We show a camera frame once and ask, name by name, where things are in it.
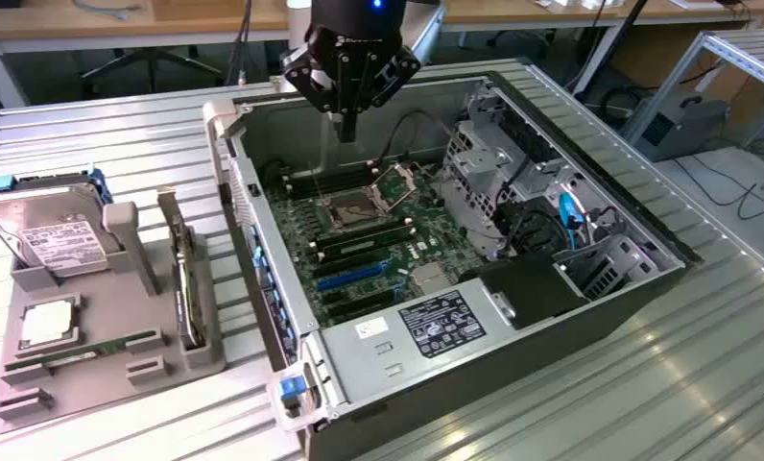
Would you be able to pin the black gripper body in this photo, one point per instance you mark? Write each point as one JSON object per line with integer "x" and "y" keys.
{"x": 357, "y": 19}

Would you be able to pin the green graphics card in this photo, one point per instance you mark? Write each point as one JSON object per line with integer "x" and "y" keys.
{"x": 186, "y": 288}

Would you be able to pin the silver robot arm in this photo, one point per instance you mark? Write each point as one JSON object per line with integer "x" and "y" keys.
{"x": 427, "y": 33}

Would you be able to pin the black office chair base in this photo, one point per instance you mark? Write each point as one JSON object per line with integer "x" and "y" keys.
{"x": 535, "y": 36}
{"x": 151, "y": 55}

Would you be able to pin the silver disk bay cage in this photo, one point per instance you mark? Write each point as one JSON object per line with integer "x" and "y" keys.
{"x": 478, "y": 163}

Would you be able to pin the silver socket cover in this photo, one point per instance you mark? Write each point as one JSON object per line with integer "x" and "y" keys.
{"x": 394, "y": 182}

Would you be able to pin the thin locking lever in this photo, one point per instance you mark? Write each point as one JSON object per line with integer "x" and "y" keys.
{"x": 319, "y": 187}

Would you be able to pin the CPU socket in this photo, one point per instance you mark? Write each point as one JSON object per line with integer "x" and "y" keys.
{"x": 354, "y": 211}

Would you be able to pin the green motherboard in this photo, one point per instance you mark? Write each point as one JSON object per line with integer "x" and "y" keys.
{"x": 421, "y": 225}

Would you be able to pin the green RAM stick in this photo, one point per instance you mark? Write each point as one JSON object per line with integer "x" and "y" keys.
{"x": 366, "y": 244}
{"x": 110, "y": 345}

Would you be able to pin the black slanted pole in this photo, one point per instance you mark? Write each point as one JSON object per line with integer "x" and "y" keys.
{"x": 633, "y": 14}

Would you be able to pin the long black expansion slot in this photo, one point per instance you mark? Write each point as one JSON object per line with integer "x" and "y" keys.
{"x": 359, "y": 304}
{"x": 350, "y": 268}
{"x": 357, "y": 316}

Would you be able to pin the blue expansion slot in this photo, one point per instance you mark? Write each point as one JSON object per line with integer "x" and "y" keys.
{"x": 350, "y": 282}

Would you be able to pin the silver finned heatsink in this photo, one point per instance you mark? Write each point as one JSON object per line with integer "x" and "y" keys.
{"x": 430, "y": 279}

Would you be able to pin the short black expansion slot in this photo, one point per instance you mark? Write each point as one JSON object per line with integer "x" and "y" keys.
{"x": 333, "y": 298}

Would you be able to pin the silver hard disk drive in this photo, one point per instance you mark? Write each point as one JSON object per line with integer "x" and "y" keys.
{"x": 48, "y": 225}

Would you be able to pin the black plastic cover box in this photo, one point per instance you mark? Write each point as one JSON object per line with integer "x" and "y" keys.
{"x": 529, "y": 293}

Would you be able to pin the perforated silver disk bay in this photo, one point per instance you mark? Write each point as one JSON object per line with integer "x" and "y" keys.
{"x": 606, "y": 269}

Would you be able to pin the grey parts rack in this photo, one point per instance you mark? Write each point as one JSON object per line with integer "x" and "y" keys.
{"x": 100, "y": 307}

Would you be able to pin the silver power supply unit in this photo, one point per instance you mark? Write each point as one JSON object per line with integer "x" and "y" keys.
{"x": 382, "y": 365}

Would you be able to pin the open PC case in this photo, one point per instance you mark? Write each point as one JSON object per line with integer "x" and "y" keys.
{"x": 517, "y": 370}

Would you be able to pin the blue case latch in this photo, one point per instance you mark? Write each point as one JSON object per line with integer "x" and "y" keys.
{"x": 291, "y": 388}

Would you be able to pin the silver CPU chip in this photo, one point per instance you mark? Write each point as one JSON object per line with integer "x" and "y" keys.
{"x": 47, "y": 324}

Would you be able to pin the wooden desk white frame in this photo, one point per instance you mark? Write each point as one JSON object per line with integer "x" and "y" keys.
{"x": 517, "y": 16}
{"x": 36, "y": 24}

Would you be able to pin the aluminium profile frame table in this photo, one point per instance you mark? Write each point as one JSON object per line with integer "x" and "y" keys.
{"x": 750, "y": 53}

